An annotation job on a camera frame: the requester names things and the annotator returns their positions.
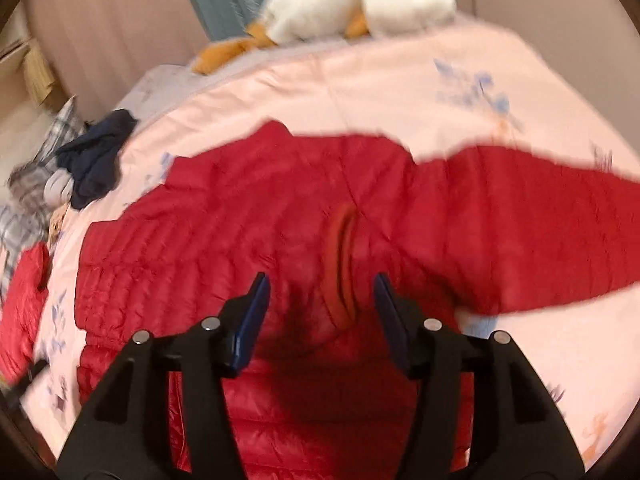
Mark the red down puffer jacket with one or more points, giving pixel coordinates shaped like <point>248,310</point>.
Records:
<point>489,229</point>

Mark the pink deer print duvet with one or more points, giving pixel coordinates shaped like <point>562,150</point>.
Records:
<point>434,94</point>

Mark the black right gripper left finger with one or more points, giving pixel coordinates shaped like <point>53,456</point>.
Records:
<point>122,430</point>

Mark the grey plaid pillow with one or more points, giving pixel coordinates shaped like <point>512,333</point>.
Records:
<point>25,218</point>

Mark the light grey folded garment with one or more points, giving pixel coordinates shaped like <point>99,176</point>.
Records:
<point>58,189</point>

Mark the peach crumpled cloth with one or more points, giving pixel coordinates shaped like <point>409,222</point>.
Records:
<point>56,225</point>

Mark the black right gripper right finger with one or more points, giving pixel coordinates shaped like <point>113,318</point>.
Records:
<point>517,431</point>

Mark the white goose plush toy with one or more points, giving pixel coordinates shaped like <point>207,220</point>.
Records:
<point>281,22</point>

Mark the dark navy crumpled garment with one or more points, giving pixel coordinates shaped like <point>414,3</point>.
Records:
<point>92,158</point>

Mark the beige pink curtain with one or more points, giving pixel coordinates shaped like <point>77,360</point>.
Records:
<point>101,48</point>

